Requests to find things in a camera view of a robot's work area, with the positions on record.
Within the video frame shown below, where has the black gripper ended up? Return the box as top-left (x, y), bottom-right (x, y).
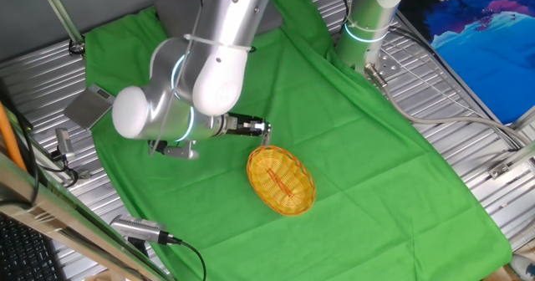
top-left (224, 112), bottom-right (273, 139)

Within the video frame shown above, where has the yellow wicker basket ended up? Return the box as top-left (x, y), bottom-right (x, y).
top-left (245, 145), bottom-right (318, 217)

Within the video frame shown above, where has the green cloth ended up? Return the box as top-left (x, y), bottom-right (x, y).
top-left (83, 0), bottom-right (513, 281)

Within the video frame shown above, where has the silver digital kitchen scale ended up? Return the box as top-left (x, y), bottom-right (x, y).
top-left (63, 84), bottom-right (116, 130)

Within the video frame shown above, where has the thin metal support rod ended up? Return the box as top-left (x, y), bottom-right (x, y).
top-left (34, 0), bottom-right (87, 55)

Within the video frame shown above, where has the blue painted poster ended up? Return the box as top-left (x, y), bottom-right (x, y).
top-left (396, 0), bottom-right (535, 125)

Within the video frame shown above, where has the orange pole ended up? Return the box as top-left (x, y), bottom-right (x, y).
top-left (0, 100), bottom-right (28, 174)

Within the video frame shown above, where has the black keyboard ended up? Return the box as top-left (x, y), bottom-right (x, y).
top-left (0, 212), bottom-right (67, 281)

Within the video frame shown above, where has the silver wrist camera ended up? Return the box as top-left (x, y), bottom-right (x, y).
top-left (148, 140), bottom-right (201, 161)

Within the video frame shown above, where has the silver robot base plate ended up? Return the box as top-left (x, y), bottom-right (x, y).
top-left (367, 49), bottom-right (403, 82)

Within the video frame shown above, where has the black silver camera cable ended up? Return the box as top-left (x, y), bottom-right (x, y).
top-left (166, 235), bottom-right (208, 281)

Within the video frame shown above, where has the silver camera with heatsink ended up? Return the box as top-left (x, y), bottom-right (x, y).
top-left (109, 213), bottom-right (183, 247)

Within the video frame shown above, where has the grey corrugated hose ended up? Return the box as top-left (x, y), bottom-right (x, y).
top-left (364, 63), bottom-right (532, 148)

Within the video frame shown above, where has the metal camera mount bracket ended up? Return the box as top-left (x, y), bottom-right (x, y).
top-left (48, 149), bottom-right (92, 188)

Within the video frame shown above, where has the white grey camera device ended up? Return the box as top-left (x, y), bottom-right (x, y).
top-left (53, 127), bottom-right (76, 161)

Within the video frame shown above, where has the wooden frame beam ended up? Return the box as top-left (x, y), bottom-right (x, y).
top-left (0, 151), bottom-right (172, 281)

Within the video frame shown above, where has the aluminium corner bracket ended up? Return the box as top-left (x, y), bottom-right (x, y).
top-left (487, 138), bottom-right (535, 181)

